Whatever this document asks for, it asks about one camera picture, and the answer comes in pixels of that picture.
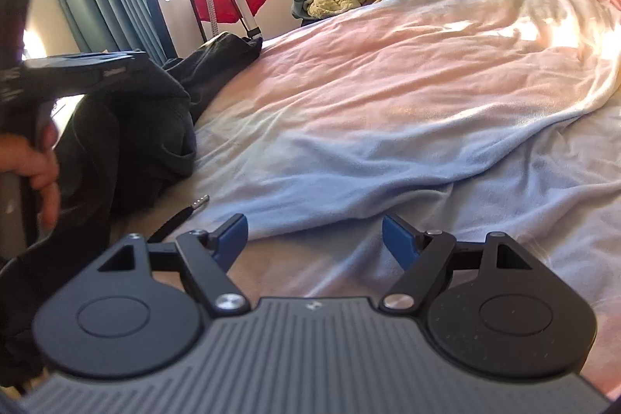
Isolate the black hooded jacket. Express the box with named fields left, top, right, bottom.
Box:
left=1, top=33, right=262, bottom=388

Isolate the person left hand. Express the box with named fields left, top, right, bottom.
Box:
left=1, top=120, right=61, bottom=231

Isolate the beige yellow garment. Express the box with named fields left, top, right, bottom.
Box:
left=303, top=0, right=382, bottom=20

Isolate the pink blue bed blanket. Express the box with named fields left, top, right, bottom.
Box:
left=114, top=0, right=620, bottom=396

